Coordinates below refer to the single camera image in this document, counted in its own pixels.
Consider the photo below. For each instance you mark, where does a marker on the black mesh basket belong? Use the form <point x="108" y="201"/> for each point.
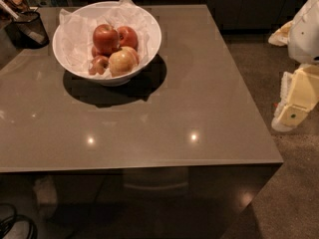
<point x="28" y="31"/>

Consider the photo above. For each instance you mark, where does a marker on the red apple back right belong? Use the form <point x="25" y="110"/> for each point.
<point x="128" y="37"/>

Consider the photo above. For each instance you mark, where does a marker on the red apple hidden middle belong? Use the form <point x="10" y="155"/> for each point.
<point x="94" y="52"/>

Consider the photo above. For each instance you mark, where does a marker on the yellow-red apple front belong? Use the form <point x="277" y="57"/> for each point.
<point x="123" y="61"/>

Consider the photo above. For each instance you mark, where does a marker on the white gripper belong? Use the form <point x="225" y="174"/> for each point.
<point x="305" y="39"/>

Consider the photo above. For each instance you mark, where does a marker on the small red apple front left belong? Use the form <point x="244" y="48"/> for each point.
<point x="99" y="65"/>

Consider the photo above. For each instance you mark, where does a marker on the white ceramic bowl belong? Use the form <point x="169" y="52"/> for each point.
<point x="107" y="42"/>

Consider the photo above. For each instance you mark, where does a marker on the white tissue paper liner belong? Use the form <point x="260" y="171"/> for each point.
<point x="73" y="38"/>

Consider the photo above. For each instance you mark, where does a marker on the large red apple top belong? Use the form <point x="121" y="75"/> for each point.
<point x="106" y="39"/>

